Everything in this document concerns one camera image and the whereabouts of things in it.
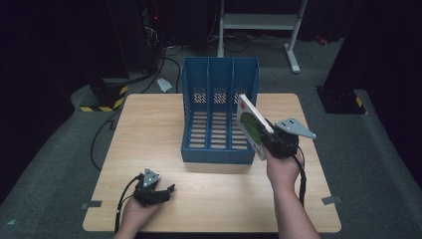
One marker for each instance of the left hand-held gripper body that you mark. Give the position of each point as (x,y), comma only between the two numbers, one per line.
(147,191)

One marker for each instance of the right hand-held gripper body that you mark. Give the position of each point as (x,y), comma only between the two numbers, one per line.
(285,142)

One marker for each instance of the book with green leaf cover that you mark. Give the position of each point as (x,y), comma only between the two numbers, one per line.
(249,124)

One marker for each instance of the blue plastic file rack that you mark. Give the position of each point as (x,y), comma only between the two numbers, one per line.
(212,156)

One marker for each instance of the person's right hand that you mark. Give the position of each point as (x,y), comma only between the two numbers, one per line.
(282,172)

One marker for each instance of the grey tape strip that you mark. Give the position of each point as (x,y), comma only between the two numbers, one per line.
(91,204)
(331,200)

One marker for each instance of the black base with yellow stripes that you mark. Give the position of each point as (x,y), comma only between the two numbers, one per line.
(341,101)
(106,98)

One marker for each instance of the white metal stand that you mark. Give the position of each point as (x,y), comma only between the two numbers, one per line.
(262,21)

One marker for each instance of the small grey tape piece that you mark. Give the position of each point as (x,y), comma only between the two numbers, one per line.
(11,222)

